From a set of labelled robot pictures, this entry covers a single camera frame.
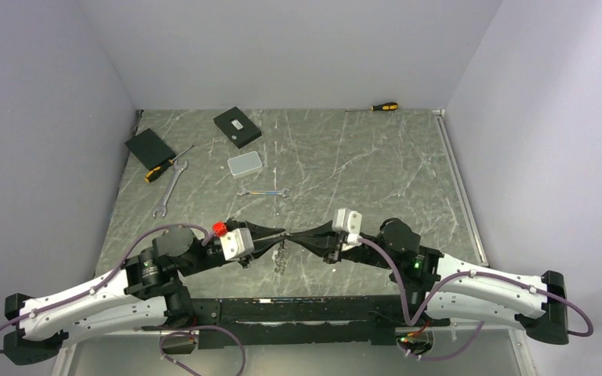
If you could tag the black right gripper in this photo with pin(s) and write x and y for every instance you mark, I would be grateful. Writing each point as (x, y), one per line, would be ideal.
(321, 240)

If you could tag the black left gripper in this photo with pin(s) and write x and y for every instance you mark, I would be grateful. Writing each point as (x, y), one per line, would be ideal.
(260, 247)

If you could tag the metal oval key organizer plate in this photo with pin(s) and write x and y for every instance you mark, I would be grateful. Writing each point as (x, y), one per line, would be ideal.
(280, 258)

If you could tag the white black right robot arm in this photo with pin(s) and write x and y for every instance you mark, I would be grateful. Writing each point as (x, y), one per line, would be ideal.
(436, 286)

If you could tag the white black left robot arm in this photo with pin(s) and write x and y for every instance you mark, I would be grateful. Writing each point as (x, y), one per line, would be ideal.
(143, 290)

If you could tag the small silver open-end wrench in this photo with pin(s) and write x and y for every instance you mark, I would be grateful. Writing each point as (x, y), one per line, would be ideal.
(244, 191)

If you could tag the translucent white plastic box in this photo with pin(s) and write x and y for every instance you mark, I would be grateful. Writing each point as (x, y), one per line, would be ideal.
(245, 164)

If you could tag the large silver combination wrench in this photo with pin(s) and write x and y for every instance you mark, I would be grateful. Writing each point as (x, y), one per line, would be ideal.
(160, 210)

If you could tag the black box with white label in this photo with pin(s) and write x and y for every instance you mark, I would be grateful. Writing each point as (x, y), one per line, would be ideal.
(237, 127)

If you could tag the yellow black screwdriver at left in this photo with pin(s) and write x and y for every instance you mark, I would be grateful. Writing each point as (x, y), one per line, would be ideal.
(156, 172)

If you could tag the yellow black screwdriver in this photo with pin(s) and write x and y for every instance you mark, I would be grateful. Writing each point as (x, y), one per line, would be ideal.
(156, 172)
(383, 107)

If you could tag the flat black box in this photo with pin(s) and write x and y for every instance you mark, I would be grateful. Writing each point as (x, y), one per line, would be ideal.
(150, 149)

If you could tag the yellow black screwdriver at back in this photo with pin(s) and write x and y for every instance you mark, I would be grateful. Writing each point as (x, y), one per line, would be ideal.
(383, 107)

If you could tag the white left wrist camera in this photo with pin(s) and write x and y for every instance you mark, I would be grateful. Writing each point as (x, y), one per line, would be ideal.
(236, 244)

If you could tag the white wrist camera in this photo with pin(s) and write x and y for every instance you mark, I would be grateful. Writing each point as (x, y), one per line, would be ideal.
(347, 223)
(236, 244)

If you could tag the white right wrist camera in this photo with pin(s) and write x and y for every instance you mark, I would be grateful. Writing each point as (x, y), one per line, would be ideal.
(347, 223)

